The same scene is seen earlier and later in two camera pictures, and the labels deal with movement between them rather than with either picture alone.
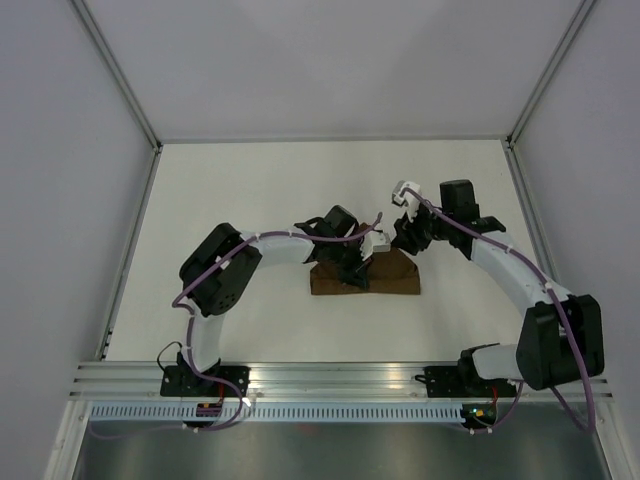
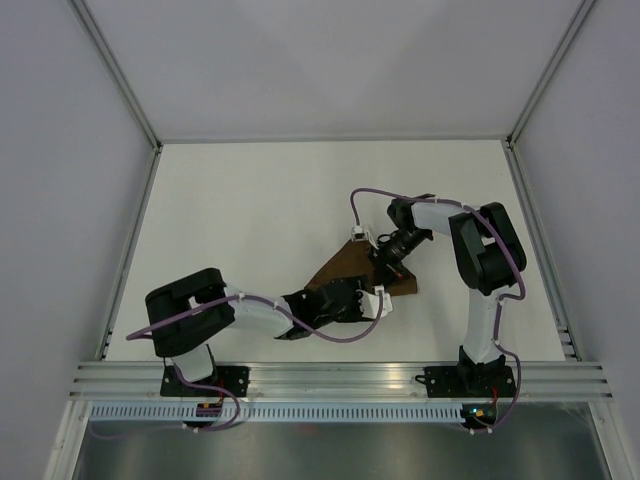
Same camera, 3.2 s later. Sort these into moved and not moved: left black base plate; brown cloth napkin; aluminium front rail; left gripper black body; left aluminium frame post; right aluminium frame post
Moved: brown cloth napkin; left gripper black body
Not moved: aluminium front rail; left aluminium frame post; right aluminium frame post; left black base plate
